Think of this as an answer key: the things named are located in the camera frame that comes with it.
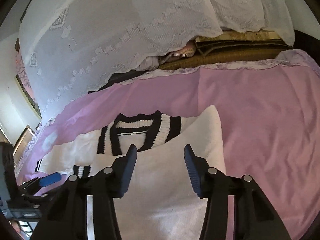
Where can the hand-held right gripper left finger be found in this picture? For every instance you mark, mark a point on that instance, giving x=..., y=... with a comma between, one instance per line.
x=130, y=162

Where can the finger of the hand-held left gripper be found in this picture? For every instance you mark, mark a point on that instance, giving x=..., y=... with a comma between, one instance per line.
x=37, y=198
x=51, y=178

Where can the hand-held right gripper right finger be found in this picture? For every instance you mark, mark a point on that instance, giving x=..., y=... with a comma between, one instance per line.
x=191, y=162

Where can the white sweater with black stripes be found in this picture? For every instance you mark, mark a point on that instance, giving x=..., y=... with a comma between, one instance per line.
x=162, y=180

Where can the pink bed sheet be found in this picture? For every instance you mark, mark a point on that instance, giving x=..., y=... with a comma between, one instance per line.
x=262, y=130

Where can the pink striped cloth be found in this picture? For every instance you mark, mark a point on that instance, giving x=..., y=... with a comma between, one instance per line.
x=181, y=52

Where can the large white lace cover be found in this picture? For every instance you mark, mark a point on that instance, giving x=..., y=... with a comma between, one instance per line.
x=105, y=30

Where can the small white lace cover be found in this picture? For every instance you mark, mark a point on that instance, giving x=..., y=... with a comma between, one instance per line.
x=250, y=5

